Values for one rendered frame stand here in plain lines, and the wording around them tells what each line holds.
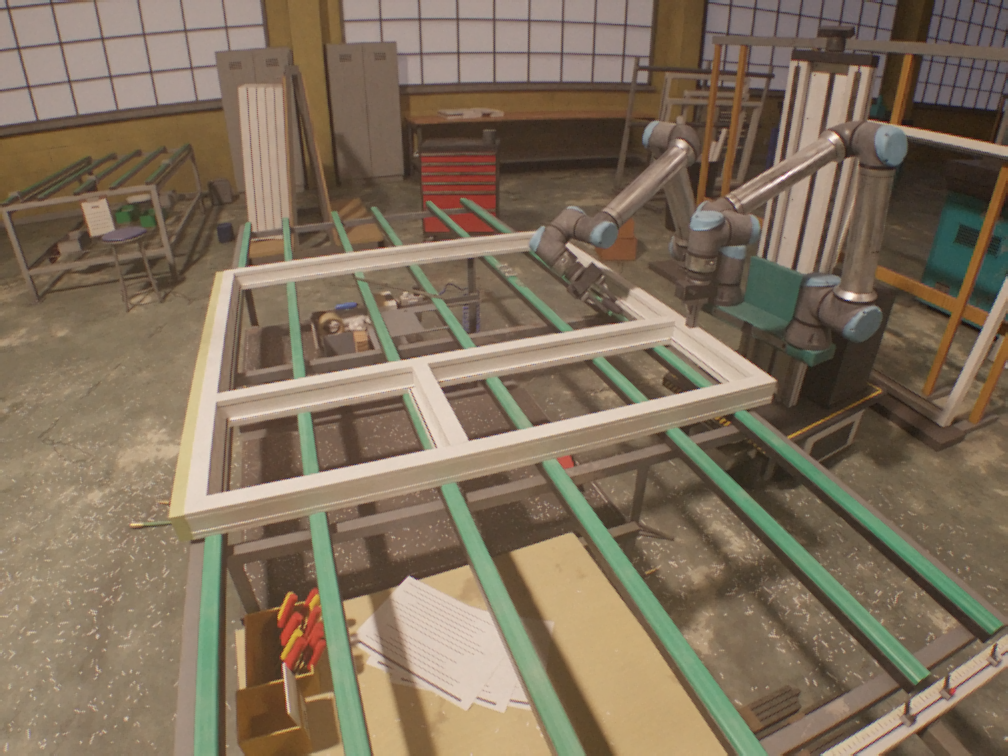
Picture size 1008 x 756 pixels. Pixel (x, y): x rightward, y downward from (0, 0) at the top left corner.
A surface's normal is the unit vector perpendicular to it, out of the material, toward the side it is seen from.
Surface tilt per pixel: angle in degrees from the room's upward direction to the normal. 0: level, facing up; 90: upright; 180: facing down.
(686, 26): 90
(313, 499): 90
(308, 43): 90
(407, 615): 0
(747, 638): 0
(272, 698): 90
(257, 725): 0
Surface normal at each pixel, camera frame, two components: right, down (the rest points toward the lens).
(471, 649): 0.00, -0.86
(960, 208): -0.94, 0.18
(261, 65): 0.35, 0.47
